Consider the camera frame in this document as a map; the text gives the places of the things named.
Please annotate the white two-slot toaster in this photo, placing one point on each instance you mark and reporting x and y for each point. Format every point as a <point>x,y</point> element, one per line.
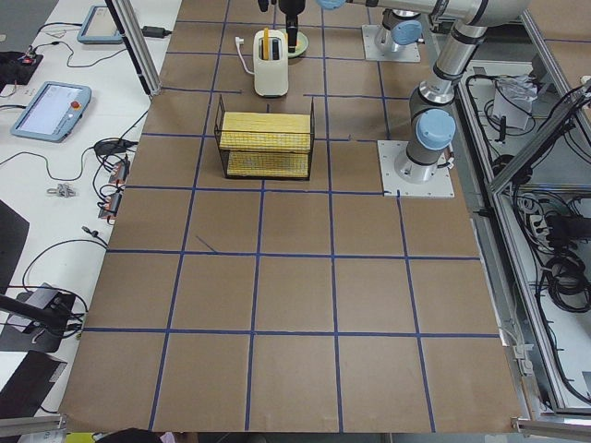
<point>271,77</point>

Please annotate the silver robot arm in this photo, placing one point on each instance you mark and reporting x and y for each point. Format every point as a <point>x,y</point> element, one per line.
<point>393,17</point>
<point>428,127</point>

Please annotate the bread slice in toaster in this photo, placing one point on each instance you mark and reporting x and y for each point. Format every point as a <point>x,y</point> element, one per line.
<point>265,45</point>

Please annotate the light green plate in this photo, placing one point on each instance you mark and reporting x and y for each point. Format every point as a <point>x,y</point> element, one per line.
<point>300,47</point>

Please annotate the black power adapter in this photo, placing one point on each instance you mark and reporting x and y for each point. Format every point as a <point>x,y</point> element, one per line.
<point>155,32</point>

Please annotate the wooden shelf in basket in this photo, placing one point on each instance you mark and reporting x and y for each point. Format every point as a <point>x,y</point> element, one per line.
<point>265,136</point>

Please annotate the far blue teach pendant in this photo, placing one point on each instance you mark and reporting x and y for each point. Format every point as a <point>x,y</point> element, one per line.
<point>99,27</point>

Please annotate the blue teach pendant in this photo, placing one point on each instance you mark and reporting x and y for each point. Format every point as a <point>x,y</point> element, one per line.
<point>99,27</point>
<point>53,112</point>

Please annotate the near blue teach pendant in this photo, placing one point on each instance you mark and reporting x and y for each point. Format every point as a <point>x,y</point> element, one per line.
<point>53,112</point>

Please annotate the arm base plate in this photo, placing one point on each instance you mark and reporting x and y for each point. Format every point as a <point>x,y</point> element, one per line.
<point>396,45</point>
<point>403,178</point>

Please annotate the aluminium frame post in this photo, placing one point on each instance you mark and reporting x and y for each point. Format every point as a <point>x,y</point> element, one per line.
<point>127,24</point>

